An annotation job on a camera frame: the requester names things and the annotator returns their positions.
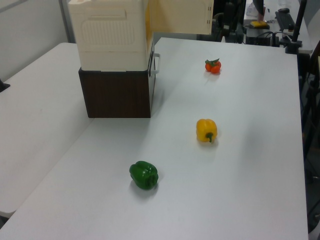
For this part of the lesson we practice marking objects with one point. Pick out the cream cabinet door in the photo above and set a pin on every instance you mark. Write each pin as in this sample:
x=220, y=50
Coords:
x=180, y=16

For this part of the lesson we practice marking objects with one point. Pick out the cream plastic cabinet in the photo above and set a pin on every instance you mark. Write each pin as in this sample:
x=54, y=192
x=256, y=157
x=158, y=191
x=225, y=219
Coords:
x=107, y=32

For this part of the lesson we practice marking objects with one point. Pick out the yellow bell pepper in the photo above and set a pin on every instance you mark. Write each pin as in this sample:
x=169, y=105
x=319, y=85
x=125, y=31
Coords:
x=205, y=127

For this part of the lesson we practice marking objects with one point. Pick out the dark brown drawer box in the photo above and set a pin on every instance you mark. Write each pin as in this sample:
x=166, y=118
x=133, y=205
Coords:
x=117, y=95

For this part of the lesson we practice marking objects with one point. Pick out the green bell pepper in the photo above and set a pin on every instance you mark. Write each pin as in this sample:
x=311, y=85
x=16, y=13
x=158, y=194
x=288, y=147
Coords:
x=143, y=175

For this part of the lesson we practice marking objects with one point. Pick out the orange tangerine cluster with leaves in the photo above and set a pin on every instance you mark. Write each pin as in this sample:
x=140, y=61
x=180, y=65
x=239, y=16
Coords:
x=214, y=67

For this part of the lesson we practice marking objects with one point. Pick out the black office chair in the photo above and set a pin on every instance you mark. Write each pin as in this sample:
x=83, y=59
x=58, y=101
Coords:
x=228, y=22

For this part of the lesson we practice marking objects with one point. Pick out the black electronics box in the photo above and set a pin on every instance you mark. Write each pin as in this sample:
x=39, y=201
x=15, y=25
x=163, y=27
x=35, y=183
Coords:
x=260, y=37

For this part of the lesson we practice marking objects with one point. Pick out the yellow sponge block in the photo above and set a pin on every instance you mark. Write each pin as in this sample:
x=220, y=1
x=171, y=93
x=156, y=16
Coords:
x=258, y=23

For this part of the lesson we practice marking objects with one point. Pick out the black tripod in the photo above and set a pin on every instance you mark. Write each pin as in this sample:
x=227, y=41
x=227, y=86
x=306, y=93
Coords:
x=311, y=112

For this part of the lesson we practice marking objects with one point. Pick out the black keyboard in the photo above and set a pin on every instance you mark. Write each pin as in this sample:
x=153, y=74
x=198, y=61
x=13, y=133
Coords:
x=285, y=21

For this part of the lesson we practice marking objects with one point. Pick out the black computer mouse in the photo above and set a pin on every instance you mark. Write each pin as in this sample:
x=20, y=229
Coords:
x=283, y=10

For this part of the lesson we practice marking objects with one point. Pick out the grey partition frame post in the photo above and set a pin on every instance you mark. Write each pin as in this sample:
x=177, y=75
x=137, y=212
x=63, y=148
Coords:
x=67, y=22

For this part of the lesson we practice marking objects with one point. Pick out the black camera stand pole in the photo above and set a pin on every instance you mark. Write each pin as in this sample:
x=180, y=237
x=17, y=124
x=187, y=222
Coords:
x=297, y=27

